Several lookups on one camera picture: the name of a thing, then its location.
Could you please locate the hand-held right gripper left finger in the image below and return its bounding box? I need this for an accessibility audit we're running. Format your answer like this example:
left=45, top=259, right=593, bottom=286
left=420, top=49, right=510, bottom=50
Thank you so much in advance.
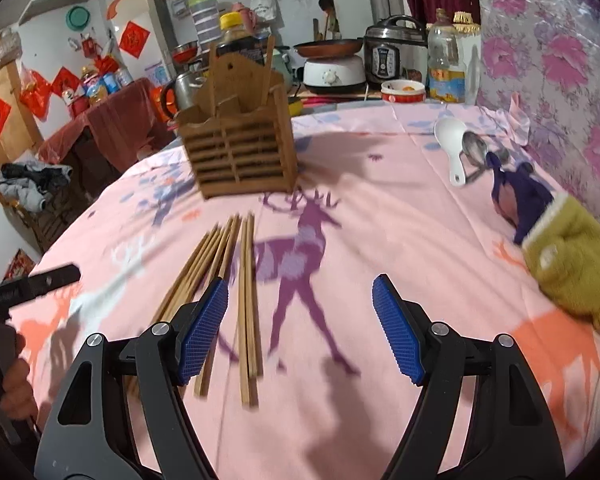
left=34, top=277, right=230, bottom=480

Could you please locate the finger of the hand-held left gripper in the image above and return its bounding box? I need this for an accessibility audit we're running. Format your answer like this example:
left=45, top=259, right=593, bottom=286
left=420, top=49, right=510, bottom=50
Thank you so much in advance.
left=0, top=264, right=82, bottom=322

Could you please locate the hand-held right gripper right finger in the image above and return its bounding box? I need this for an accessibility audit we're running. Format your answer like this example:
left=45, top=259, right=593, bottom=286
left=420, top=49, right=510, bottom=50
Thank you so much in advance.
left=371, top=274, right=566, bottom=480

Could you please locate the pile of wooden chopsticks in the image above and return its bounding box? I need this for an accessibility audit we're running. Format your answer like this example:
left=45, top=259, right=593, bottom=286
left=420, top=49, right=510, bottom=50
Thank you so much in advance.
left=125, top=212, right=265, bottom=408

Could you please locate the wooden utensil holder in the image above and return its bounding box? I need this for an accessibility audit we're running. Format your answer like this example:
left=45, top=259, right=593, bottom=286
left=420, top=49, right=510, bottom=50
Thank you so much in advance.
left=176, top=52, right=301, bottom=200

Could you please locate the person's left hand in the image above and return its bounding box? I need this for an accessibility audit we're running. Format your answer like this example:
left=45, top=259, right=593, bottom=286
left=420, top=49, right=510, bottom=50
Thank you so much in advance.
left=0, top=331, right=40, bottom=423

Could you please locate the pile of clothes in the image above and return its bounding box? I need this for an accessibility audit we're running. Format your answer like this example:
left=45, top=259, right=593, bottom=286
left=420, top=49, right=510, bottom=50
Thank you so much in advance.
left=0, top=160, right=73, bottom=213

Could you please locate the pink deer print bedsheet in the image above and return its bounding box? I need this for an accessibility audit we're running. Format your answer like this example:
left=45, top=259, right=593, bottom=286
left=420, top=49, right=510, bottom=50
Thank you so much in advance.
left=7, top=102, right=600, bottom=480

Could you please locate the maroon cloth covered cabinet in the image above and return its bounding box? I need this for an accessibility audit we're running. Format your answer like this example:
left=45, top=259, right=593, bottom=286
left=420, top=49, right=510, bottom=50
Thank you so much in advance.
left=39, top=79, right=178, bottom=181

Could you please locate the yellow-green and purple plush garment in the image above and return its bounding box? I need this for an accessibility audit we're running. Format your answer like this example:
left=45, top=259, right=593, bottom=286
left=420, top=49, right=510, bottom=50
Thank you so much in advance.
left=485, top=152, right=600, bottom=335

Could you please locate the white ceramic spoon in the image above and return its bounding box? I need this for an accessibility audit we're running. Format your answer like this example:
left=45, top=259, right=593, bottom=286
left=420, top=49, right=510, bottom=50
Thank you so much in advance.
left=433, top=117, right=473, bottom=187

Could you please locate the metal spoon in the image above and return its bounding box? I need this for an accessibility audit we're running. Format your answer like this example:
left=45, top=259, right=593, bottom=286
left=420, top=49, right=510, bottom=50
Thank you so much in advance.
left=482, top=147, right=512, bottom=173
left=461, top=131, right=492, bottom=182

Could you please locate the pink crumpled cloth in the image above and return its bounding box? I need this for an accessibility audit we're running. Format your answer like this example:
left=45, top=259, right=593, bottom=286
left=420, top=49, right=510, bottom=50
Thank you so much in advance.
left=480, top=92, right=531, bottom=146

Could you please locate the red and white bowl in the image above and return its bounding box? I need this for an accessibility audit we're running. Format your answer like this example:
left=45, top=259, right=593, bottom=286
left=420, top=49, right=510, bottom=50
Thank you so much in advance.
left=380, top=79, right=427, bottom=105

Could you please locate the steel electric kettle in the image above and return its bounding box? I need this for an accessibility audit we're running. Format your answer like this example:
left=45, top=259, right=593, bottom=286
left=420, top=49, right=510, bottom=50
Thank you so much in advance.
left=160, top=71, right=208, bottom=121

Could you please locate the white electric cooker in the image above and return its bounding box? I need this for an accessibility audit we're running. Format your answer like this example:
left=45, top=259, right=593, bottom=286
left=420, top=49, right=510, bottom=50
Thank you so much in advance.
left=302, top=55, right=367, bottom=95

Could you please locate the teal plate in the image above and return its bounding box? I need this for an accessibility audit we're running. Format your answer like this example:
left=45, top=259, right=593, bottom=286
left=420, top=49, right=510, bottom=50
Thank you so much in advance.
left=65, top=5, right=92, bottom=31

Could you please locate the silver electric pressure cooker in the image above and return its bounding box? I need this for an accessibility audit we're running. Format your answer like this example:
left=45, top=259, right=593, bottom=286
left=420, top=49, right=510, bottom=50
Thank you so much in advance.
left=363, top=15, right=429, bottom=95

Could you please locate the white refrigerator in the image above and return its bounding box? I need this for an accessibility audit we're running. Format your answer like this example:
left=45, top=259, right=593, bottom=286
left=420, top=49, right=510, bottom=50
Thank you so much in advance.
left=107, top=0, right=181, bottom=91

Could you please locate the brown frying pan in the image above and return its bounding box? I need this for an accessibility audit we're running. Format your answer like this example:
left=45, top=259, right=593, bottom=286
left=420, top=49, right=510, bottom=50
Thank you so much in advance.
left=293, top=38, right=365, bottom=59

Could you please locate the dark soy sauce bottle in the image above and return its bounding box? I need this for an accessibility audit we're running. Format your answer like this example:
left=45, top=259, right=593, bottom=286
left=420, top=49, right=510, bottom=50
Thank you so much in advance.
left=215, top=12, right=267, bottom=66

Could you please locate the striped bottle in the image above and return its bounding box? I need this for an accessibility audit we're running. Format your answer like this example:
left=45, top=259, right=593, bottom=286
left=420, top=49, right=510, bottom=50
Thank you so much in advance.
left=187, top=0, right=221, bottom=51

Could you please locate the gold curtain trim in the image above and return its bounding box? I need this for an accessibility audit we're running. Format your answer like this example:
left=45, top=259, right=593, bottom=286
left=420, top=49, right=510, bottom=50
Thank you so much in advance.
left=452, top=10, right=482, bottom=36

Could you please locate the pink cup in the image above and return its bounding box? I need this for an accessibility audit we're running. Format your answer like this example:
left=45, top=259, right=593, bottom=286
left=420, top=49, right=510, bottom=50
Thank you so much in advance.
left=232, top=2, right=256, bottom=31

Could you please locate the floral wall covering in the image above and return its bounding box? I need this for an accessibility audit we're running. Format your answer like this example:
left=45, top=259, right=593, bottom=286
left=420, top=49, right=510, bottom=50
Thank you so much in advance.
left=472, top=0, right=600, bottom=241

